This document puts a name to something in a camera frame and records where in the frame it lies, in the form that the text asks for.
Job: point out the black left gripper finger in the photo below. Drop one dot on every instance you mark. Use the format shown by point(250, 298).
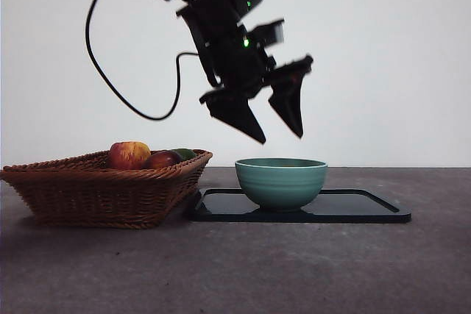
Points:
point(235, 115)
point(290, 104)

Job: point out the teal ribbed bowl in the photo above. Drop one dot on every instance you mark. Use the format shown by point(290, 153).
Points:
point(281, 185)

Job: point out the green fruit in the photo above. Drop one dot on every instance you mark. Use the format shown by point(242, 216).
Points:
point(187, 153)

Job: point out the dark red round fruit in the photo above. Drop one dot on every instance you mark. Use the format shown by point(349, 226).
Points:
point(162, 160)

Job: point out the red yellow striped apple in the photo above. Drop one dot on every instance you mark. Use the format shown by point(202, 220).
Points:
point(129, 154)

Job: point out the dark rectangular tray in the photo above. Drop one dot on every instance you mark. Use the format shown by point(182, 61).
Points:
point(349, 211)

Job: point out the brown wicker basket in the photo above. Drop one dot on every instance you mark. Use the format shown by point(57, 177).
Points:
point(92, 196)

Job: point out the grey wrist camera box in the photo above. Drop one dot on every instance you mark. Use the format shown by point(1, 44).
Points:
point(272, 32)

